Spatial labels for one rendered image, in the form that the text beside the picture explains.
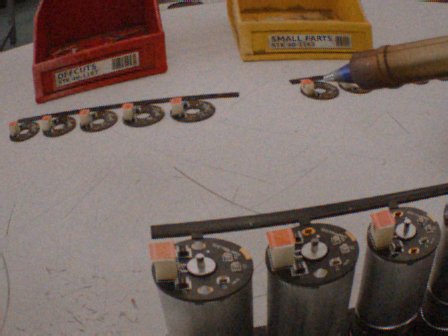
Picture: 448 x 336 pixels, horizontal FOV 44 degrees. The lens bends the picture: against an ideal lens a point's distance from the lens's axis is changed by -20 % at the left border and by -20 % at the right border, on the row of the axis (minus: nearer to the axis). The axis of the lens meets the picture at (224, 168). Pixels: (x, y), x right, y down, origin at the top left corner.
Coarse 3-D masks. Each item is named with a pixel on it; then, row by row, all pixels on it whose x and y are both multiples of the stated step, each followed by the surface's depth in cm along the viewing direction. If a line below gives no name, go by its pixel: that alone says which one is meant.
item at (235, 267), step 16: (192, 240) 17; (208, 240) 17; (224, 240) 17; (176, 256) 16; (192, 256) 16; (208, 256) 16; (224, 256) 16; (240, 256) 16; (224, 272) 16; (240, 272) 16; (160, 288) 15; (176, 288) 15; (192, 288) 15; (224, 288) 15; (240, 288) 15
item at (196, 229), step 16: (400, 192) 18; (416, 192) 18; (432, 192) 18; (304, 208) 18; (320, 208) 18; (336, 208) 17; (352, 208) 17; (368, 208) 17; (160, 224) 17; (176, 224) 17; (192, 224) 17; (208, 224) 17; (224, 224) 17; (240, 224) 17; (256, 224) 17; (272, 224) 17; (288, 224) 17
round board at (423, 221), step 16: (400, 208) 17; (416, 208) 17; (416, 224) 16; (432, 224) 16; (368, 240) 16; (400, 240) 16; (416, 240) 16; (432, 240) 16; (384, 256) 15; (400, 256) 15; (416, 256) 15
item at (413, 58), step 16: (384, 48) 11; (400, 48) 10; (416, 48) 10; (432, 48) 10; (352, 64) 11; (368, 64) 11; (384, 64) 11; (400, 64) 10; (416, 64) 10; (432, 64) 10; (368, 80) 11; (384, 80) 11; (400, 80) 11; (416, 80) 10
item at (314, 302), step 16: (304, 256) 16; (320, 256) 16; (352, 272) 16; (272, 288) 16; (288, 288) 15; (304, 288) 15; (320, 288) 15; (336, 288) 15; (272, 304) 16; (288, 304) 16; (304, 304) 15; (320, 304) 15; (336, 304) 16; (272, 320) 16; (288, 320) 16; (304, 320) 16; (320, 320) 16; (336, 320) 16
